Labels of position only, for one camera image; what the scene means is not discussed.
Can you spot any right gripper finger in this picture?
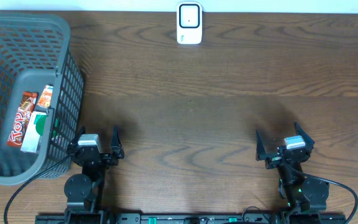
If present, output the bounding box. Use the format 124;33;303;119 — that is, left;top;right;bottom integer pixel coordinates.
255;131;266;161
294;122;314;147

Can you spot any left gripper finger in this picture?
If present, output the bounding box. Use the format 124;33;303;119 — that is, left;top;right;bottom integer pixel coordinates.
71;126;86;145
110;126;124;159

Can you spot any white green carton box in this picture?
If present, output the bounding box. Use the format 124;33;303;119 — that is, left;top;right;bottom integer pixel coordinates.
21;111;47;154

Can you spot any orange snack packet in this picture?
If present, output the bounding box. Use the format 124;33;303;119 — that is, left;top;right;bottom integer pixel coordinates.
37;85;53;108

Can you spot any red Top chocolate bar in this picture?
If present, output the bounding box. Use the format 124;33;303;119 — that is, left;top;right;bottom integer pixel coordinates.
7;91;38;147

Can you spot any green lid jar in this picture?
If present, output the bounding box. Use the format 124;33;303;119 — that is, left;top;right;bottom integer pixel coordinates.
52;118;60;140

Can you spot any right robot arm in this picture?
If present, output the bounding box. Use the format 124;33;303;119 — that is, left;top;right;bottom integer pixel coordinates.
255;123;329;223

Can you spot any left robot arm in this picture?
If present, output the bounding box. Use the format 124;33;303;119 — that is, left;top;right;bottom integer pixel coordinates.
63;126;124;224

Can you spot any white barcode scanner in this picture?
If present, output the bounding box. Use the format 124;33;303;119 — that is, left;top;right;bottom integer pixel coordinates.
177;1;203;45

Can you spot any grey plastic mesh basket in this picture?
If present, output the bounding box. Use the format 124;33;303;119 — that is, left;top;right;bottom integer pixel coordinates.
0;12;85;185

